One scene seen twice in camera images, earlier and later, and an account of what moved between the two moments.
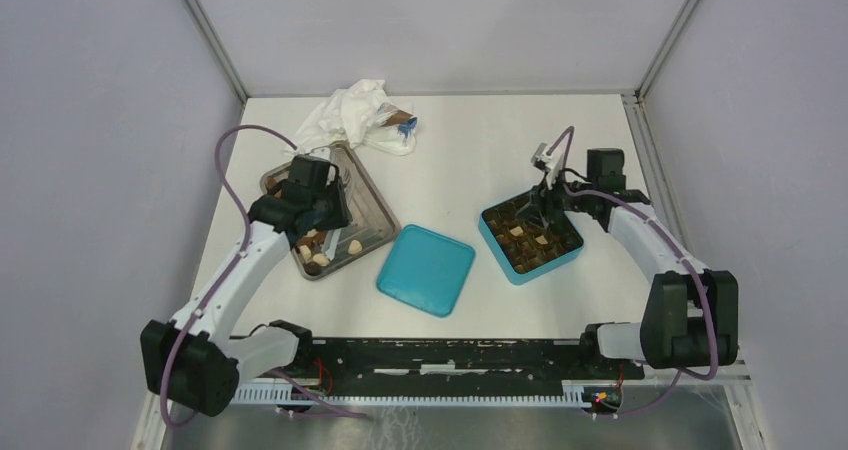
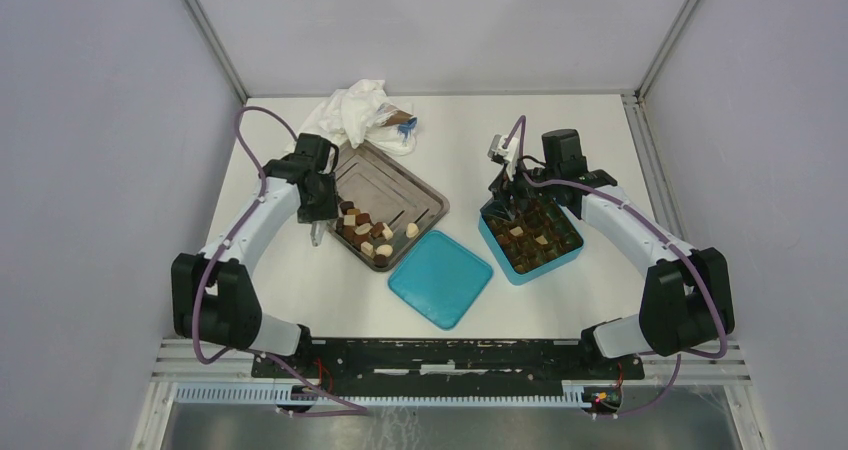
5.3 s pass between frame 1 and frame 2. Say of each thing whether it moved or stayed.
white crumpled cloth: stayed
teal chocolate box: stayed
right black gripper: moved
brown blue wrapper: stayed
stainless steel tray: moved
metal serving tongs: moved
